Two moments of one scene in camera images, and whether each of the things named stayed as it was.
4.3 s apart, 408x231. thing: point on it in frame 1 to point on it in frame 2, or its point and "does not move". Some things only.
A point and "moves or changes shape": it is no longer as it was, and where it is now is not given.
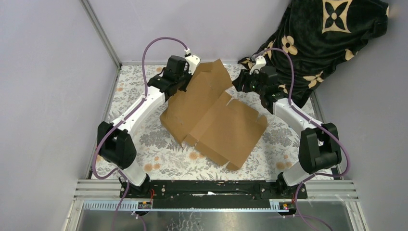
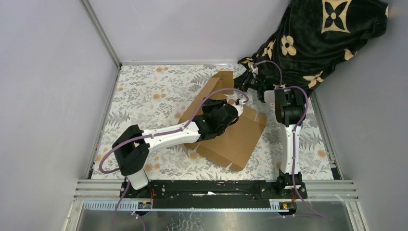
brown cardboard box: [199, 116] moves or changes shape
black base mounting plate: [213, 194] does not move
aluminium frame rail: [345, 190] does not move
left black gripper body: [182, 81] to [209, 109]
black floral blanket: [313, 36] does not move
